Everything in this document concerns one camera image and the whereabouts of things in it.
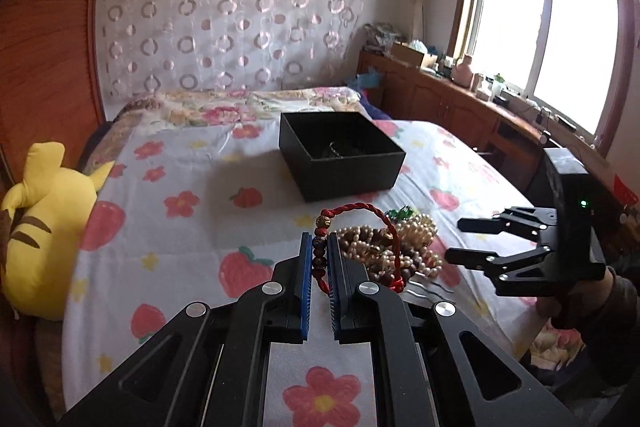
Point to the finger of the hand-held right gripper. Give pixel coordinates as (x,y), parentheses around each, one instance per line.
(495,264)
(505,222)

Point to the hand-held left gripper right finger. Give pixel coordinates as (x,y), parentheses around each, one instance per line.
(334,292)

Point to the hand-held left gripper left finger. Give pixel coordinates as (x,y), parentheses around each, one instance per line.
(305,292)

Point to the green bead jewelry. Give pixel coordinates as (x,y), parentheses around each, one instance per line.
(401,213)

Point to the black jewelry box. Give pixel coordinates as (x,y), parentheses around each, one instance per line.
(345,172)

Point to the person's right forearm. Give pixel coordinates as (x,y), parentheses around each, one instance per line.
(620,317)

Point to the person's right hand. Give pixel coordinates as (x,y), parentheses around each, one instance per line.
(592,299)

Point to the wooden low cabinet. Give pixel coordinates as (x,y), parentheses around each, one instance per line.
(450,107)

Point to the strawberry flower print bedsheet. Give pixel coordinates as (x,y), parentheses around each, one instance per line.
(190,227)

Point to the dark blue blanket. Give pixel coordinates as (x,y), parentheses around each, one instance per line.
(375,107)

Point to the cardboard box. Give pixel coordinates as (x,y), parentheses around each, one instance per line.
(407,54)

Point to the wood framed window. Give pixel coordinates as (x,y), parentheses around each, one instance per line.
(540,22)

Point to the blue plastic bag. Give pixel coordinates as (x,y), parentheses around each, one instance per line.
(367,79)

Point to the floral quilt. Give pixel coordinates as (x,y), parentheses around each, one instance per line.
(210,109)

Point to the pile of clothes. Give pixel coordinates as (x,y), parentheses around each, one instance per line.
(382,37)

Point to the yellow plush toy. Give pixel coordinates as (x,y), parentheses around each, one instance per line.
(45,237)

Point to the circle pattern sheer curtain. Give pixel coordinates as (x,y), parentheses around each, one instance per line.
(225,7)

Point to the wooden slatted wardrobe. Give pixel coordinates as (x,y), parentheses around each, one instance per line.
(45,32)

